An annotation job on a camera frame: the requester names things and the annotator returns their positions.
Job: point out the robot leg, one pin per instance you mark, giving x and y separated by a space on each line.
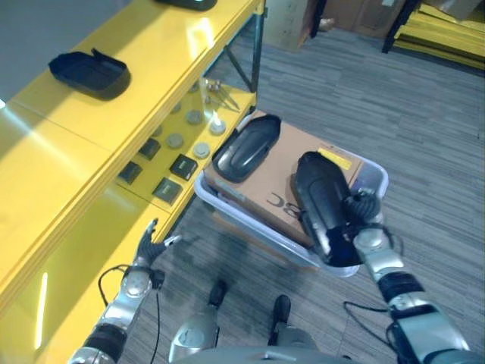
291 335
197 333

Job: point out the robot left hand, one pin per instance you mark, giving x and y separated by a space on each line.
146 250

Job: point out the bundle of metal screws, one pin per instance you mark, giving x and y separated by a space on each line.
223 95

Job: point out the robot left leg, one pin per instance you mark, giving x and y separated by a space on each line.
197 333

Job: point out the beige cardboard box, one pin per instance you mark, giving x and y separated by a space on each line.
288 22

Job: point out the black metal post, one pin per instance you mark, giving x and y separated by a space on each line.
317 17
398 26

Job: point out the round grey metal disc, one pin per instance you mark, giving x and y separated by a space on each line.
194 117
201 150
217 127
175 108
174 140

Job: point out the translucent plastic box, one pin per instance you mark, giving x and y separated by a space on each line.
242 218

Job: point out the small black square box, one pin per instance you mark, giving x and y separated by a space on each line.
183 167
129 172
149 148
166 189

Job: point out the yellow label sticker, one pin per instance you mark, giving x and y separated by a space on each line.
335 157

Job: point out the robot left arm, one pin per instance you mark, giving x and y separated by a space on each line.
132 284

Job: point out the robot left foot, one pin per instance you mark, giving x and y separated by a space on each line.
218 292

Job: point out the black sole-shaped part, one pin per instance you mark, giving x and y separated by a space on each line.
189 4
322 193
89 76
246 149

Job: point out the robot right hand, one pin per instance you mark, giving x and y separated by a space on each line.
363 206

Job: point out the stack of yellow boards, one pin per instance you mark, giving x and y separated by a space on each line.
443 34

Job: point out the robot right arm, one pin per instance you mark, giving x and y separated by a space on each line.
384 261

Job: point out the yellow metal shelf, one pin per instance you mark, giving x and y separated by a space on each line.
76 159

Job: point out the large brown cardboard box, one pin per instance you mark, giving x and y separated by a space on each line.
363 15

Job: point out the robot right leg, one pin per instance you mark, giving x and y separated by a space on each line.
291 335

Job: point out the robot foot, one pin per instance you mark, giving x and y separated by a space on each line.
218 292
282 308

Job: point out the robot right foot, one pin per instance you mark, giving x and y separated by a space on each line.
282 308

